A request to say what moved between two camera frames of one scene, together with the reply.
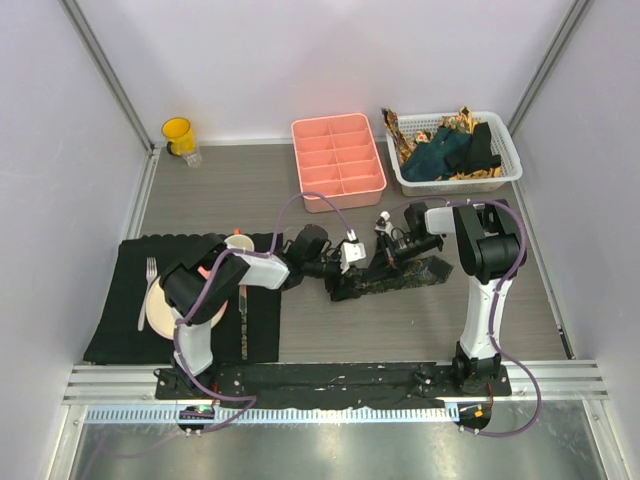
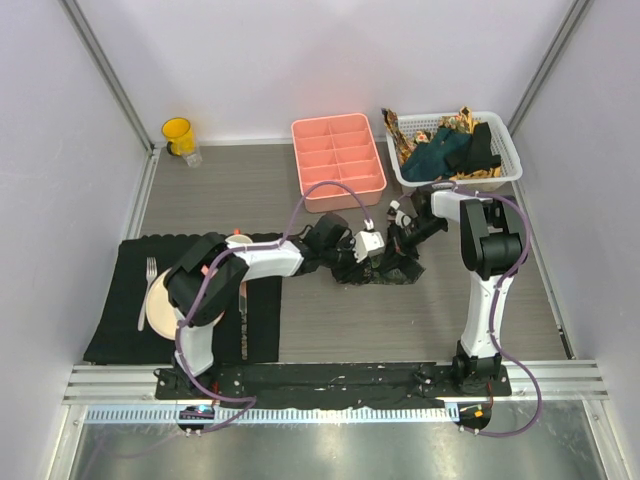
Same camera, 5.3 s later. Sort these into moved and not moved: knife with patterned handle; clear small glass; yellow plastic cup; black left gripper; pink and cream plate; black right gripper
Moved: black right gripper; black left gripper
Not moved: knife with patterned handle; yellow plastic cup; pink and cream plate; clear small glass
